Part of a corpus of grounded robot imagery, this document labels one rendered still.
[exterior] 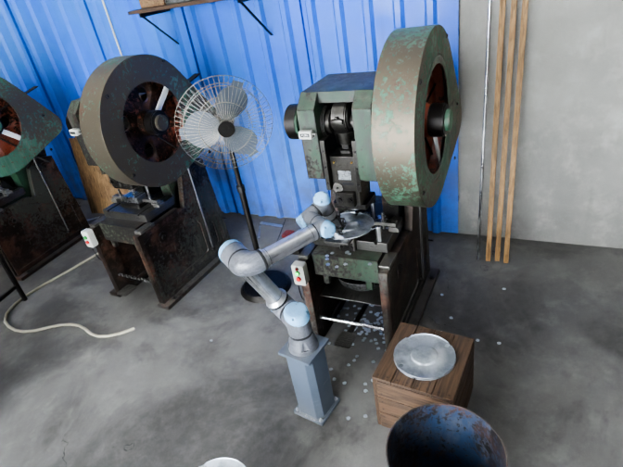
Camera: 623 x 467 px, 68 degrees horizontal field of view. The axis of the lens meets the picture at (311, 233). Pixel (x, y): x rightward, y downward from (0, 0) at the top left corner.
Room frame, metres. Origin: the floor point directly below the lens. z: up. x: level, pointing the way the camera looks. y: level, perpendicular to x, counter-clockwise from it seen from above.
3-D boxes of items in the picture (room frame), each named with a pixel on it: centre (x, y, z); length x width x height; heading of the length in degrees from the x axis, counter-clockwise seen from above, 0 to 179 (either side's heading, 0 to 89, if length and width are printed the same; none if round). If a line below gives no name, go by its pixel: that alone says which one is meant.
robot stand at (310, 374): (1.72, 0.14, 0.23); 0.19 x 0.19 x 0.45; 51
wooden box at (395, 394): (1.59, -0.43, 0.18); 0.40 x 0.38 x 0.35; 146
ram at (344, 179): (2.30, -0.25, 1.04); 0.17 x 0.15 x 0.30; 149
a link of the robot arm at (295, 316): (1.72, 0.14, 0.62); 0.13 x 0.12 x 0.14; 27
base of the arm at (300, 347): (1.72, 0.14, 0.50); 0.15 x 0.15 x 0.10
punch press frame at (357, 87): (2.46, -0.34, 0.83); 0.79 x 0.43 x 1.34; 149
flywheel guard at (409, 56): (2.25, -0.61, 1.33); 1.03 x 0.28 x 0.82; 149
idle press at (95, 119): (3.53, 1.03, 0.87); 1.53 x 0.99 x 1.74; 147
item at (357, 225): (2.22, -0.21, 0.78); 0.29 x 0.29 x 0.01
